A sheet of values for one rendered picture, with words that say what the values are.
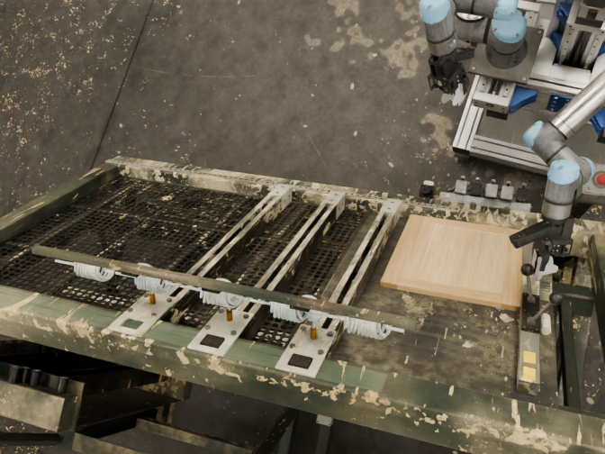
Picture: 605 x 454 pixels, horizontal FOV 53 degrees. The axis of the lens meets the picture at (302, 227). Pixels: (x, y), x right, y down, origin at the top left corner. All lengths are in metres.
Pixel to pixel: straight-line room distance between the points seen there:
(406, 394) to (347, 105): 2.44
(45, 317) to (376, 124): 2.32
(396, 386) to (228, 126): 2.63
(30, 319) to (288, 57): 2.51
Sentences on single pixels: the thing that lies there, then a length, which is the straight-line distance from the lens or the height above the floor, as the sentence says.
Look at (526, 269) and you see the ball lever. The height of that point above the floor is 1.46.
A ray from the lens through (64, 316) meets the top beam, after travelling 1.78.
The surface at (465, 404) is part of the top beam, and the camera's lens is 1.45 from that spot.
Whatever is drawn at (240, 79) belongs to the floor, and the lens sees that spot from 3.90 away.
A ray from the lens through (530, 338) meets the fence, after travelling 1.81.
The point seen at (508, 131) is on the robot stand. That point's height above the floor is 0.21.
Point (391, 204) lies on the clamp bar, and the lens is 2.44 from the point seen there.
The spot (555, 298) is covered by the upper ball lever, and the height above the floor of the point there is 1.55.
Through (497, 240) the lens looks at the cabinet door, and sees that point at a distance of 2.38.
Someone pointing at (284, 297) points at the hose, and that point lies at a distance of 1.45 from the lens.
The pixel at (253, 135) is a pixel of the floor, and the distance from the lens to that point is 3.74.
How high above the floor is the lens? 3.34
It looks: 72 degrees down
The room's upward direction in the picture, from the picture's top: 60 degrees counter-clockwise
